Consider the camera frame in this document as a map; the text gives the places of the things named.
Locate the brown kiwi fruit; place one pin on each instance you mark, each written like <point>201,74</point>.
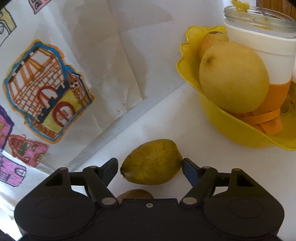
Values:
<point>135,194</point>

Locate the small fruit behind pear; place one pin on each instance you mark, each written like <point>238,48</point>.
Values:
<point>210,39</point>

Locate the green-yellow pear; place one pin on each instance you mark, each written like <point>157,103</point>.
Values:
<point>152,163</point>

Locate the house drawings paper poster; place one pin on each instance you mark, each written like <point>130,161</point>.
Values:
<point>76,73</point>

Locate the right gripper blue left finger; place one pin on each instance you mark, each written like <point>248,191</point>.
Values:
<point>97,180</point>

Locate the glass jar with flower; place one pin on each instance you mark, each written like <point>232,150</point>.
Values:
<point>257,19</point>

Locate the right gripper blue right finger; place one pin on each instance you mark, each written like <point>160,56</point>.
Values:
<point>202,180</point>

